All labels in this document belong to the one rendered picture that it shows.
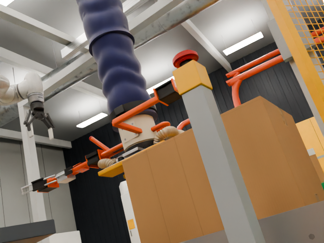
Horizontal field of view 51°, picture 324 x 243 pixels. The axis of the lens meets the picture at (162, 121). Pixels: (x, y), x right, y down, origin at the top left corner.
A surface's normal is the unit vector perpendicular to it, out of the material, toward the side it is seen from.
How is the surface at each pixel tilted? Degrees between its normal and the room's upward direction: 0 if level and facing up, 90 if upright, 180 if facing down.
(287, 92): 90
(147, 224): 90
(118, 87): 73
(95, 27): 100
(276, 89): 90
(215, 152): 90
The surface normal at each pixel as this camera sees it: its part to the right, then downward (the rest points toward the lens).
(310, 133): -0.48, -0.18
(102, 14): -0.03, -0.62
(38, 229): 0.63, -0.43
